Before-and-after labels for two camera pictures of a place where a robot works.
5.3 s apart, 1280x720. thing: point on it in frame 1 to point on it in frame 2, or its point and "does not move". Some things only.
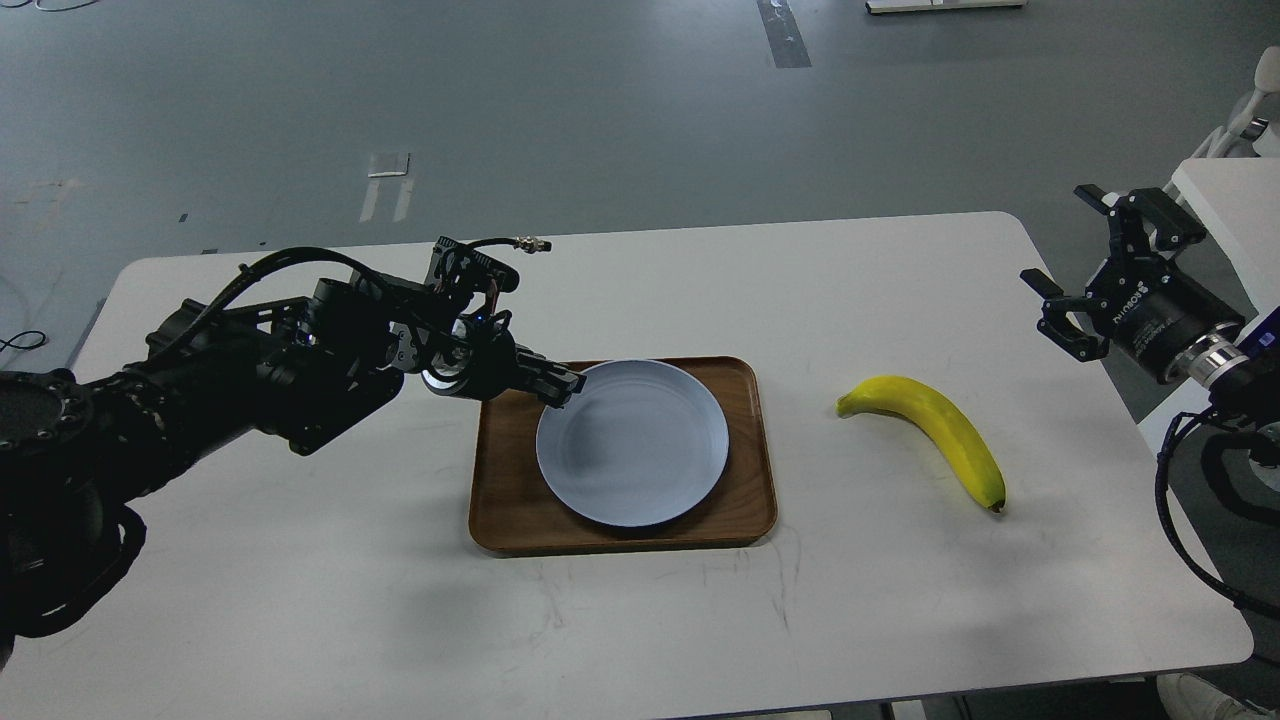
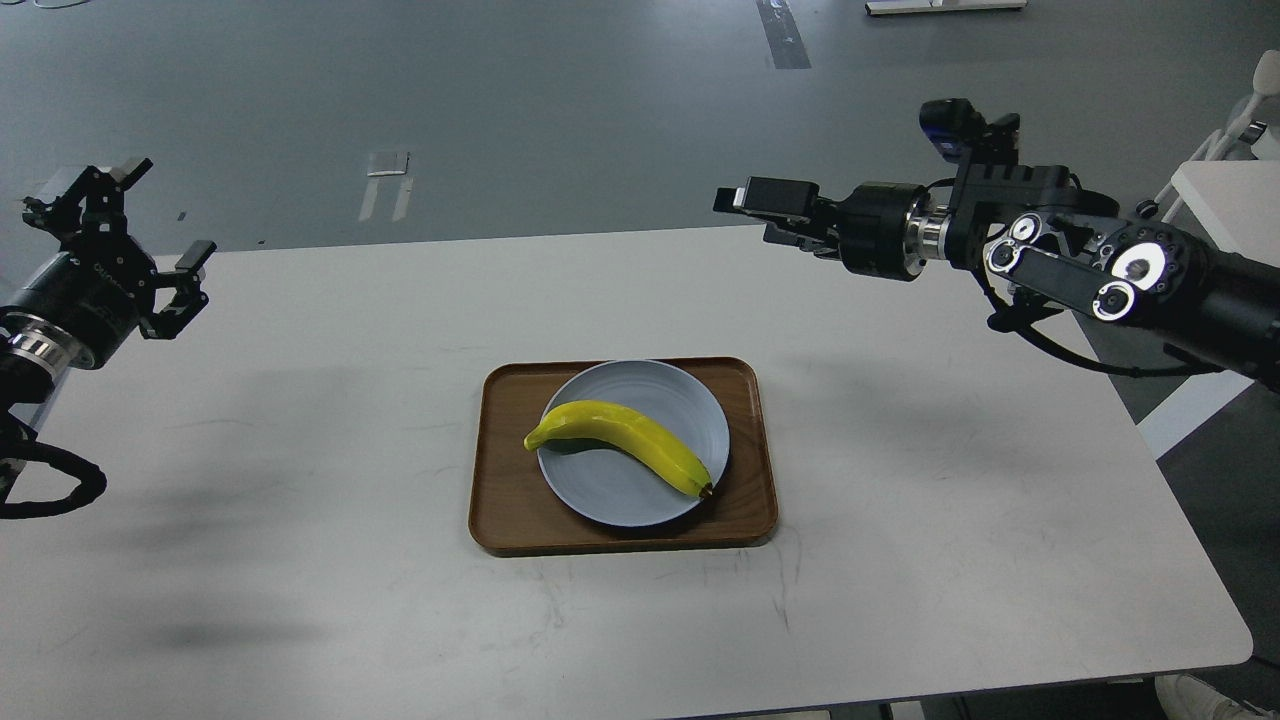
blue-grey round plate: [640, 443] does not move
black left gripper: [481, 360] to [90, 300]
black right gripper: [1150, 308] to [866, 229]
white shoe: [1188, 697] does not move
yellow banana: [941, 420] to [629, 432]
